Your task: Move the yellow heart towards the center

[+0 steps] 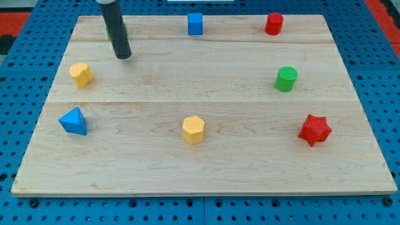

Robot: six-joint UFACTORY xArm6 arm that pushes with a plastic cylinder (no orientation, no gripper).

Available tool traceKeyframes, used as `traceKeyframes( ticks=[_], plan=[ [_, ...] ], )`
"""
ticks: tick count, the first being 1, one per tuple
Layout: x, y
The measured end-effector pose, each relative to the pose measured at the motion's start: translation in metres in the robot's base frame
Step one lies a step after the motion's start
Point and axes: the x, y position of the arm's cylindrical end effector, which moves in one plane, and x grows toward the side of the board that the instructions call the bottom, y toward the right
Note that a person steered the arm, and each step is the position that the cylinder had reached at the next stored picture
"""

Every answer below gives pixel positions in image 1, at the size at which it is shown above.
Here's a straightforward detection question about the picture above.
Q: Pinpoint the yellow heart block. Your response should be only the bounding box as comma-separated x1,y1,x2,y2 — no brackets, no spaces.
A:
69,63,94,88

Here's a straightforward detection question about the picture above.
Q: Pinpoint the red star block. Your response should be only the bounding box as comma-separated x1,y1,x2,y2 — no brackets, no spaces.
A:
298,114,332,147

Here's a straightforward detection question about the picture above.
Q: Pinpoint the yellow hexagon block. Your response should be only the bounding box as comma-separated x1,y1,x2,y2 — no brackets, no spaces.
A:
182,116,205,144

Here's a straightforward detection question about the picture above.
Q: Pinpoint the red cylinder block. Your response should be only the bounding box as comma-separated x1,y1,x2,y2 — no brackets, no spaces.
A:
264,12,284,36

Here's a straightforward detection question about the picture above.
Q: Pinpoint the blue triangle block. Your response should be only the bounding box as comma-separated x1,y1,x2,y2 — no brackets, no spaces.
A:
59,107,87,136

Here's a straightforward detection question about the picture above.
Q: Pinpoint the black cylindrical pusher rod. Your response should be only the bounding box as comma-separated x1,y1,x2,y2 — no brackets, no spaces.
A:
98,0,132,59

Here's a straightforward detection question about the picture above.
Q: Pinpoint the wooden board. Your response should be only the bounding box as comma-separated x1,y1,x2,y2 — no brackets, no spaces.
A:
11,14,398,198

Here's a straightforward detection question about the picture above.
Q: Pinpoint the green block behind rod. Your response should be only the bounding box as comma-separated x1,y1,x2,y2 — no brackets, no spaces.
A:
104,22,129,41

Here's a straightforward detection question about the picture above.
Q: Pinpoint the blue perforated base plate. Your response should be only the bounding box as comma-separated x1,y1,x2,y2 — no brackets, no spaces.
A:
1,1,399,224

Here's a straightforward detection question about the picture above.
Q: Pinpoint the blue cube block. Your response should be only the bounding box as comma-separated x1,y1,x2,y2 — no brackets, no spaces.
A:
187,13,203,36

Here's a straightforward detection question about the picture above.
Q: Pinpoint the green cylinder block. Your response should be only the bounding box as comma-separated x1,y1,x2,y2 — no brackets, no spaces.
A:
274,66,298,92

